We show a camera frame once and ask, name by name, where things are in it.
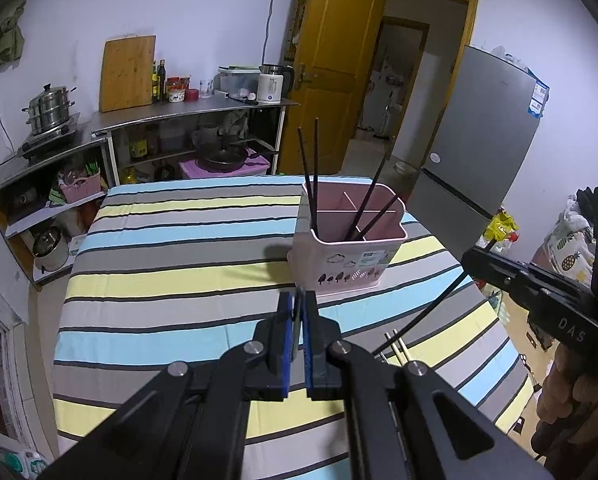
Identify small pink woven basket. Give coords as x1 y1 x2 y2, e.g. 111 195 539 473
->
59 170 103 204

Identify grey refrigerator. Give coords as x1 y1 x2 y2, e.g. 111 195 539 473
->
411 44 552 221

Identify white electric kettle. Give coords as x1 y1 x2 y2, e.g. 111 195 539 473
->
256 63 296 106

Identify pineapple printed cloth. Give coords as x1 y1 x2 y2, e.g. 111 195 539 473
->
541 207 597 281

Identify steel steamer pot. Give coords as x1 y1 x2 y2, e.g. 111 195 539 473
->
22 84 76 136

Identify black chopstick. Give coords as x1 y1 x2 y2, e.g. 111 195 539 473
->
371 237 500 356
312 118 321 226
358 193 405 240
348 158 386 241
297 127 320 239

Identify wall cable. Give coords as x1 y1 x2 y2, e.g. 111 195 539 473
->
261 0 285 67

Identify clear plastic container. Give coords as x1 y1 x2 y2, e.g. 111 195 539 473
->
217 65 261 101

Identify steel kitchen table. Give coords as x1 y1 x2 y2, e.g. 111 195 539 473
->
90 96 300 186

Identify chopsticks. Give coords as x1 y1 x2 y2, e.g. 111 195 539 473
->
383 330 414 362

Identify wooden cutting board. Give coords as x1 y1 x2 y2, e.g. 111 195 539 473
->
99 35 157 113

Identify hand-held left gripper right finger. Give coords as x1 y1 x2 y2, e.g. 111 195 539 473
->
300 290 554 480

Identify green hanging cloth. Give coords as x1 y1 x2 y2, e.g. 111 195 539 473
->
0 0 26 67

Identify pink plastic basket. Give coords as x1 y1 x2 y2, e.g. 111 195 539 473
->
286 182 410 297

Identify steel stove shelf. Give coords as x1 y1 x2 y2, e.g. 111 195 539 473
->
0 127 115 288

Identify striped tablecloth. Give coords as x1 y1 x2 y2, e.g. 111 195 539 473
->
52 176 537 466

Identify yellow wooden door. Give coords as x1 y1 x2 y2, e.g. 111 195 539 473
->
279 0 386 176

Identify steel rice cooker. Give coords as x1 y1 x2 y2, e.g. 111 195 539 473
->
32 225 71 272

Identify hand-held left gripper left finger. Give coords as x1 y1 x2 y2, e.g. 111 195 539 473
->
39 290 300 480

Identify mop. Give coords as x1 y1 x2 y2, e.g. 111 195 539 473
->
376 92 395 141

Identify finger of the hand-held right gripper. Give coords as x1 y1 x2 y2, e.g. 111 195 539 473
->
474 246 596 302
460 251 596 312

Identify black frying pan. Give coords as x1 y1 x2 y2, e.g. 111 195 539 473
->
195 144 281 172

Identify steel stove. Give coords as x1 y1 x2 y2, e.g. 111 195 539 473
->
18 112 82 157

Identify person's right hand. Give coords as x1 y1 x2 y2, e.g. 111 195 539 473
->
531 342 598 461

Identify pink plastic stool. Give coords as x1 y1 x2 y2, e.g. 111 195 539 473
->
178 152 272 179

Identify yellow snack bag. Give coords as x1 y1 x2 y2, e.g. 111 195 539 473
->
484 210 520 248

